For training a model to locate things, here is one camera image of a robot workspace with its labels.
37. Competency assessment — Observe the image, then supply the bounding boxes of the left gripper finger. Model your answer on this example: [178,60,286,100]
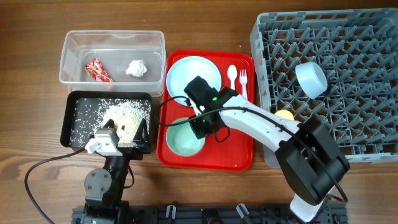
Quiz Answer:
[90,119,114,139]
[133,118,152,152]

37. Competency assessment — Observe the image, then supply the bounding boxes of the white tissue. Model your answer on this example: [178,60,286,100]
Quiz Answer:
[126,60,147,78]

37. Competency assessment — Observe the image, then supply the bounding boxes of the red serving tray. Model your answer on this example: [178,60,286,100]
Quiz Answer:
[156,49,255,172]

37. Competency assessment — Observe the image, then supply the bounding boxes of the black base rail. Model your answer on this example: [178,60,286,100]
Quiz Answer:
[70,203,348,224]

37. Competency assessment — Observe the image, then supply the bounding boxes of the yellow plastic cup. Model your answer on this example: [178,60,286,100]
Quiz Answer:
[274,110,295,121]

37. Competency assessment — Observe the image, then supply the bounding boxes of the rice and food scraps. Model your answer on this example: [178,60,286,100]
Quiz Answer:
[69,98,151,147]

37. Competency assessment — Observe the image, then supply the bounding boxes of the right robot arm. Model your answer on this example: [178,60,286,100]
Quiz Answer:
[184,77,350,223]

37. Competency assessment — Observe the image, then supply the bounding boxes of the mint green bowl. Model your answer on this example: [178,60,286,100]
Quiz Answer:
[166,123,205,157]

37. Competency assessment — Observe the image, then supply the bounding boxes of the white plastic fork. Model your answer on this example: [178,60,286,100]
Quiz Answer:
[239,69,248,99]

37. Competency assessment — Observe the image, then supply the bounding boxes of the clear plastic bin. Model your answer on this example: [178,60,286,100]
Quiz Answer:
[59,30,166,96]

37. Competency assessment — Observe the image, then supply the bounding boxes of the grey dishwasher rack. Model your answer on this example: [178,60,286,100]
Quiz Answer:
[250,8,397,163]

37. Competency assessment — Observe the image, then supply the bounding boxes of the red snack wrapper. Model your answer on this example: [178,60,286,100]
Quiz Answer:
[85,58,113,82]

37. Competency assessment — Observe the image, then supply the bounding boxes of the black plastic tray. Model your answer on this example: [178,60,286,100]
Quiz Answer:
[60,91,152,148]

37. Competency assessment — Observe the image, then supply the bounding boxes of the left black cable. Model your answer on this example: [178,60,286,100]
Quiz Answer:
[24,147,88,224]

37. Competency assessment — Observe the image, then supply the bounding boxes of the light blue bowl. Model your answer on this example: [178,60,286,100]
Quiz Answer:
[295,62,328,99]

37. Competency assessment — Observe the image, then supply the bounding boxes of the white plastic spoon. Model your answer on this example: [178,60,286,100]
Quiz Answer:
[227,65,238,90]

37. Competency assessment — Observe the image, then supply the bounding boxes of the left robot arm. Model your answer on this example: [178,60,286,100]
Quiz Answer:
[72,119,151,224]

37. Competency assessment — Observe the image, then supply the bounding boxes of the light blue plate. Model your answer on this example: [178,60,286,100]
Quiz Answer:
[166,56,222,97]

